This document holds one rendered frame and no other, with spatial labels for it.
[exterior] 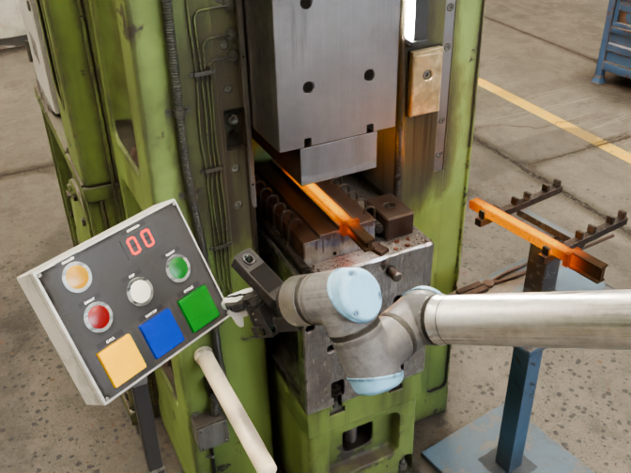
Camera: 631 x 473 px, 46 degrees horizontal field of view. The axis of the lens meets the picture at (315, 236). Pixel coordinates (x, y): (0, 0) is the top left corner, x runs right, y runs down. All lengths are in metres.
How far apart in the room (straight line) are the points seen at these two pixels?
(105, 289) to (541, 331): 0.79
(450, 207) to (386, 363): 1.03
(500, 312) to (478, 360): 1.77
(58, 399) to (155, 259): 1.50
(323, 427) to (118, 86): 1.08
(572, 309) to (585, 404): 1.77
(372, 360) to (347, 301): 0.12
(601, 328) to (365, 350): 0.36
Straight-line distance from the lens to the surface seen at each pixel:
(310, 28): 1.57
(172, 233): 1.54
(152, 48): 1.61
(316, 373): 1.96
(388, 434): 2.38
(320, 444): 2.17
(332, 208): 1.86
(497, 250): 3.60
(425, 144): 2.02
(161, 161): 1.70
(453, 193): 2.17
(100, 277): 1.45
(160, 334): 1.49
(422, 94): 1.93
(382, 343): 1.22
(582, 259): 1.79
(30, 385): 3.04
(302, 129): 1.63
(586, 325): 1.11
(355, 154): 1.73
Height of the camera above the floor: 1.95
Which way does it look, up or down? 32 degrees down
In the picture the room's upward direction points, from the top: 1 degrees counter-clockwise
